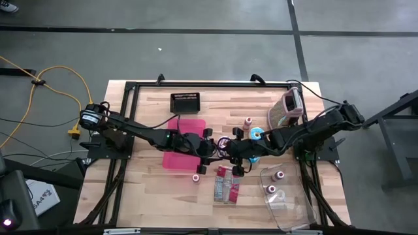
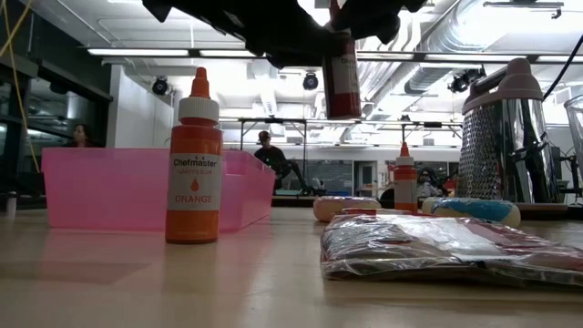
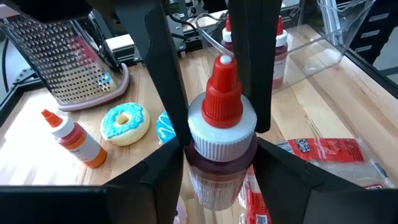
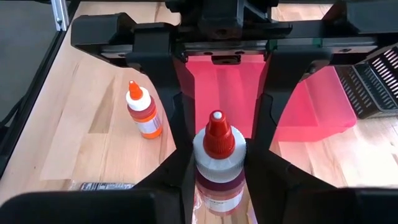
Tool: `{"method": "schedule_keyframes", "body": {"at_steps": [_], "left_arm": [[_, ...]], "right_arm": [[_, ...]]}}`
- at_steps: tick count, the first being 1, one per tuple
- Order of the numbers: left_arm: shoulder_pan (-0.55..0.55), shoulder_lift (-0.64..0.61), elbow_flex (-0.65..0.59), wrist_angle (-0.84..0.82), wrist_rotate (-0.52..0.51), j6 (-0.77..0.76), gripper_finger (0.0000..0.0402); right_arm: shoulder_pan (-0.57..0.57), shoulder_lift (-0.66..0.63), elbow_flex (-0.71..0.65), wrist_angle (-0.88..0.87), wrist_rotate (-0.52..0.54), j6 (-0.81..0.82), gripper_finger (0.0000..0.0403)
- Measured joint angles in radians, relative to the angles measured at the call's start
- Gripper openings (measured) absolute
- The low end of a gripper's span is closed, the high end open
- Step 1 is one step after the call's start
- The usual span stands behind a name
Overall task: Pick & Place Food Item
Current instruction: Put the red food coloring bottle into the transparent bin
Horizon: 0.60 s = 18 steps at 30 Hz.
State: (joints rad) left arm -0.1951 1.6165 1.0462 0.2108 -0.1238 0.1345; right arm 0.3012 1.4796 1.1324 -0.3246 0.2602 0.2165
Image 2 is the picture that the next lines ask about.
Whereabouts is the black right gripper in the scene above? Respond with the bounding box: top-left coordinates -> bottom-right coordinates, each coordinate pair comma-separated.
340,0 -> 429,46

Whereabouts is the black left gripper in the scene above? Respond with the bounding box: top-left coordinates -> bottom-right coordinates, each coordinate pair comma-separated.
236,0 -> 347,69

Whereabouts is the red food colouring bottle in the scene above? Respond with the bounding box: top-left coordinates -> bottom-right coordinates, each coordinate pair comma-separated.
322,0 -> 363,121

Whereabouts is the orange food colouring bottle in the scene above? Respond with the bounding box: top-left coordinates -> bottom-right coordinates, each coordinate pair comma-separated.
393,140 -> 419,213
164,67 -> 224,245

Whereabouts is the pink donut chocolate drizzle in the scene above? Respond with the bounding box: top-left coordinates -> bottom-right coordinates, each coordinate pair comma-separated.
312,196 -> 383,223

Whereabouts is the red silver candy package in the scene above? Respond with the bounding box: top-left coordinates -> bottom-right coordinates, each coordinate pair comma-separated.
320,208 -> 583,289

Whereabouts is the blue donut white drizzle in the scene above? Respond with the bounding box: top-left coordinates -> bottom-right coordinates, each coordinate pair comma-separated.
430,197 -> 523,229

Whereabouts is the person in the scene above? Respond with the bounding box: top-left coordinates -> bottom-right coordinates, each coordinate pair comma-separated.
67,122 -> 96,149
414,166 -> 445,199
253,130 -> 311,192

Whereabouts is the pink translucent plastic tray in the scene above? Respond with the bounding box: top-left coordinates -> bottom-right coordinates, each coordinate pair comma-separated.
40,146 -> 277,232

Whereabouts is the metal box grater pink handle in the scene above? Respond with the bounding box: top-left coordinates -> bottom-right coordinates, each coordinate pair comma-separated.
456,57 -> 562,205

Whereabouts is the black cable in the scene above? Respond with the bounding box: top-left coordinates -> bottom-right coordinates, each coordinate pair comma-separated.
540,32 -> 583,100

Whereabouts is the yellow hanging cable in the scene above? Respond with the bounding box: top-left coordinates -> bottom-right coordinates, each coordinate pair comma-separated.
0,0 -> 36,59
1,0 -> 41,175

